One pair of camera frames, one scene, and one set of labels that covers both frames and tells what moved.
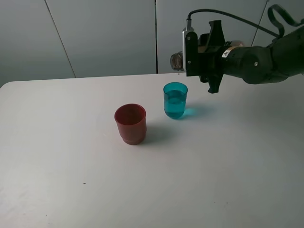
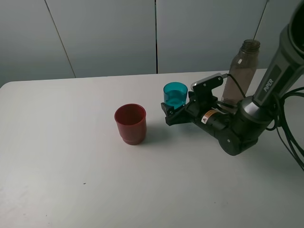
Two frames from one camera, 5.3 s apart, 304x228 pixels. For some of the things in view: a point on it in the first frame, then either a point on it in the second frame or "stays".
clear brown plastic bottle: (176, 60) -> (243, 69)
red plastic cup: (131, 119) stays
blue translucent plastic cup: (175, 94) stays
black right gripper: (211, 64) -> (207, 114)
